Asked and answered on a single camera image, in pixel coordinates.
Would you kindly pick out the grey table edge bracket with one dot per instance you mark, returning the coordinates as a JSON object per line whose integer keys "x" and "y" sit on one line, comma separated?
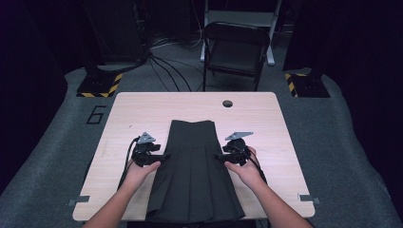
{"x": 307, "y": 198}
{"x": 80, "y": 200}

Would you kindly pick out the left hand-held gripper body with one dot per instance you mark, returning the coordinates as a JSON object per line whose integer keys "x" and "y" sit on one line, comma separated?
{"x": 142, "y": 155}

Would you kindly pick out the black pleated skirt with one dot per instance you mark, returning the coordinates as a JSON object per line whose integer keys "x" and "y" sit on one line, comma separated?
{"x": 193, "y": 174}

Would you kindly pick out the person's right hand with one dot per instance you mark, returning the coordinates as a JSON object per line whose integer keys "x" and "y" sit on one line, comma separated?
{"x": 248, "y": 172}

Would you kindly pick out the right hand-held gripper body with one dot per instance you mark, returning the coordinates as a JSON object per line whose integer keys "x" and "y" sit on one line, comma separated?
{"x": 240, "y": 152}

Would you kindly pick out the white metal desk frame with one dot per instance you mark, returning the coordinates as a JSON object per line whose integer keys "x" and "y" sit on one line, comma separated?
{"x": 240, "y": 15}

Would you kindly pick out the black stand base striped tape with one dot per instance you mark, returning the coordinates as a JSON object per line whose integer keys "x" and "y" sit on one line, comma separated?
{"x": 99, "y": 85}
{"x": 309, "y": 86}

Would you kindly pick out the person's left hand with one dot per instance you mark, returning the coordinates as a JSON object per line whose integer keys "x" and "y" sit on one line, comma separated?
{"x": 141, "y": 174}

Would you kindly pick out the black folding chair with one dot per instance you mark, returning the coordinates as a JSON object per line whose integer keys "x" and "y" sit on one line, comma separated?
{"x": 236, "y": 53}

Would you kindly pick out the black equipment rack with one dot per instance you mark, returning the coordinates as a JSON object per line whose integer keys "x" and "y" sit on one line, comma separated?
{"x": 114, "y": 28}

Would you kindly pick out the dark curtain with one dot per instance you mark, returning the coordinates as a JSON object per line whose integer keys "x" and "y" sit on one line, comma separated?
{"x": 28, "y": 79}
{"x": 364, "y": 63}

